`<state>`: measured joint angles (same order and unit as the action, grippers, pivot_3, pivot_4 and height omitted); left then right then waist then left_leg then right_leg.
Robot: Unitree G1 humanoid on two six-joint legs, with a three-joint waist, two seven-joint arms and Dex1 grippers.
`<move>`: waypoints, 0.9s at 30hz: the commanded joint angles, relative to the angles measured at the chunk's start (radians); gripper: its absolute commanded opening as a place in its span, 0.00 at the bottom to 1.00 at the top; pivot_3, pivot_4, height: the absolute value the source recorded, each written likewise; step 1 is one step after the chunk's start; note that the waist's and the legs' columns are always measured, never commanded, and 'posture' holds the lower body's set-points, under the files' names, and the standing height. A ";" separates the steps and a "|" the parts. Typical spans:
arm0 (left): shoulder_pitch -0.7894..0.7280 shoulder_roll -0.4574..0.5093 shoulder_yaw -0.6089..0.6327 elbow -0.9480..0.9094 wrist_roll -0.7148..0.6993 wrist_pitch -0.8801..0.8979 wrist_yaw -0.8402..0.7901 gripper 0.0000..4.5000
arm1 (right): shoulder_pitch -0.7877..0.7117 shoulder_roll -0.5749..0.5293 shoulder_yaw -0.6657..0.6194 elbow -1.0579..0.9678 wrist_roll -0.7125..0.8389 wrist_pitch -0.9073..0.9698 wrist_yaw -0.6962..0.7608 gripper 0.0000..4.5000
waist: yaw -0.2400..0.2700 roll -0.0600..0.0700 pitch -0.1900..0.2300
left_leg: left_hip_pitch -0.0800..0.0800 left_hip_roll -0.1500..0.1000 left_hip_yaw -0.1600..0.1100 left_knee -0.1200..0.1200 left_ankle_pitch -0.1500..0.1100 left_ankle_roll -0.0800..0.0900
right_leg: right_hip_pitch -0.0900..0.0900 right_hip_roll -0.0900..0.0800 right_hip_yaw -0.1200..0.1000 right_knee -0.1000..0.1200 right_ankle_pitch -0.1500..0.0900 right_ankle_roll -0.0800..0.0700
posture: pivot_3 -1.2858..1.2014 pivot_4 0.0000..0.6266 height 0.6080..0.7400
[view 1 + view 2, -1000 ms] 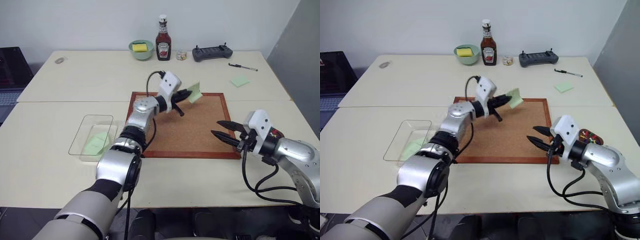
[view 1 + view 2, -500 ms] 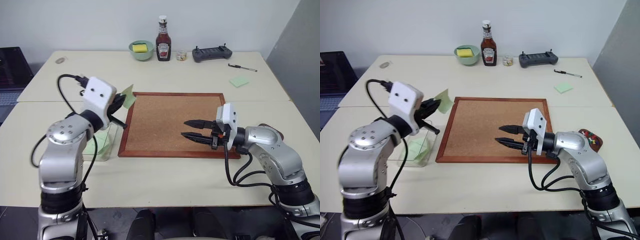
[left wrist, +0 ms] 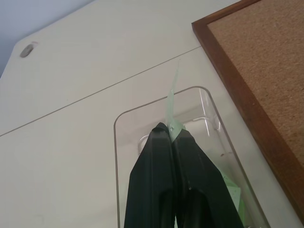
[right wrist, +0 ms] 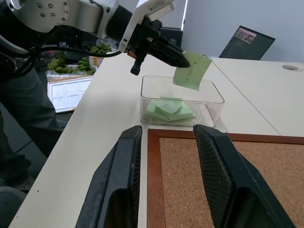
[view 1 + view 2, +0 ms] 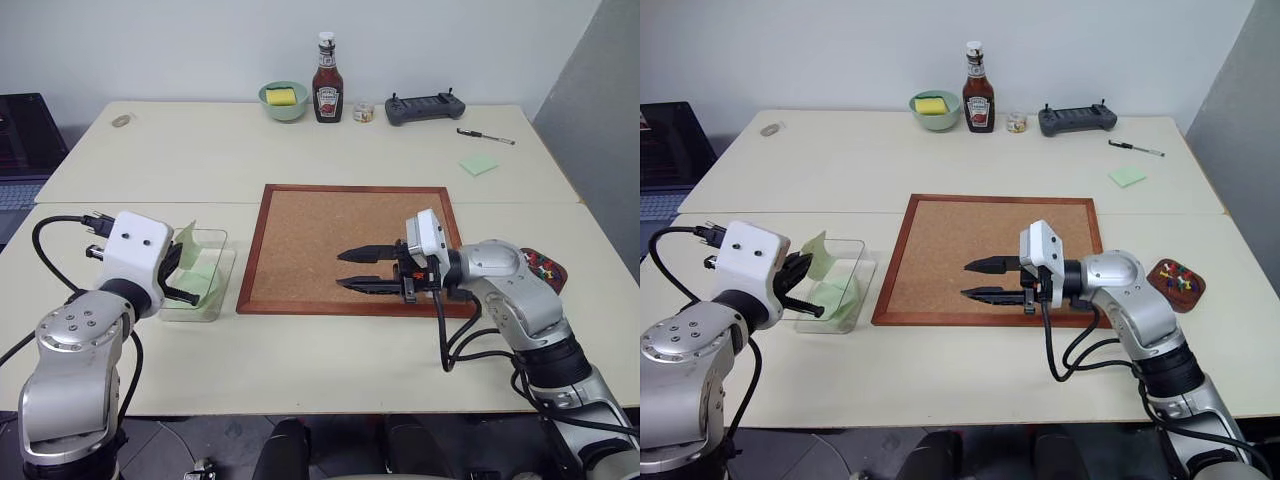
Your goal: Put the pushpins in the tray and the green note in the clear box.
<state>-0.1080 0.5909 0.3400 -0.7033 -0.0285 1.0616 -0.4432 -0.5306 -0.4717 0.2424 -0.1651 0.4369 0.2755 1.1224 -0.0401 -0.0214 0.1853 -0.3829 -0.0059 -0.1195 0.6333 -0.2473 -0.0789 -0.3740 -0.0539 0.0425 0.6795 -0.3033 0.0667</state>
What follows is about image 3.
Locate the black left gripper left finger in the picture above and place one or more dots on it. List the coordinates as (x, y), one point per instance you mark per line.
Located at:
(152, 175)

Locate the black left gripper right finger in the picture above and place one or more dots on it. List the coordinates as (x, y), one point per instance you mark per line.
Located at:
(202, 190)

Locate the green paper note with holes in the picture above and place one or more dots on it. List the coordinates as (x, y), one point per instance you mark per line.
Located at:
(171, 107)

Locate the wooden framed cork board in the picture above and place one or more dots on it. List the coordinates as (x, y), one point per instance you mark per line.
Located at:
(266, 59)

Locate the clear acrylic tray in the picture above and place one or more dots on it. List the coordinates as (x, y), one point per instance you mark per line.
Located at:
(128, 147)

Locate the grey oval table grommet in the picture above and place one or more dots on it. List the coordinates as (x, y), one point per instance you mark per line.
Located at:
(27, 50)

